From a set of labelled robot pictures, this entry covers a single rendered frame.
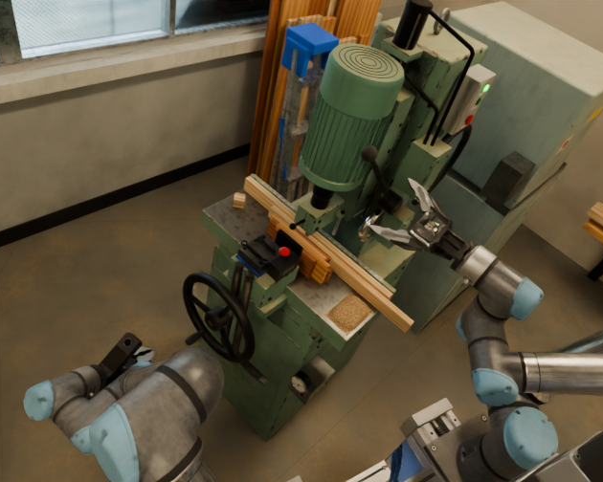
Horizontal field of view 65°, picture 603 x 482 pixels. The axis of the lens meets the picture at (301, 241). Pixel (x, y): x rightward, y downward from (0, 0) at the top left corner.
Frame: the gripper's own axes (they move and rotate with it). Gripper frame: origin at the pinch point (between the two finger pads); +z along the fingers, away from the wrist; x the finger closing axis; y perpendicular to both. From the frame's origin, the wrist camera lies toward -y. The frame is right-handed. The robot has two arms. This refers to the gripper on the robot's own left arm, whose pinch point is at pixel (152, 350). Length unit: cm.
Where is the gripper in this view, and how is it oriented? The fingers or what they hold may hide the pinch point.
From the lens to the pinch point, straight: 141.7
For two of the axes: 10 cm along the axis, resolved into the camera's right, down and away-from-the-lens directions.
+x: 7.7, 5.6, -3.1
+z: 4.1, -0.7, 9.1
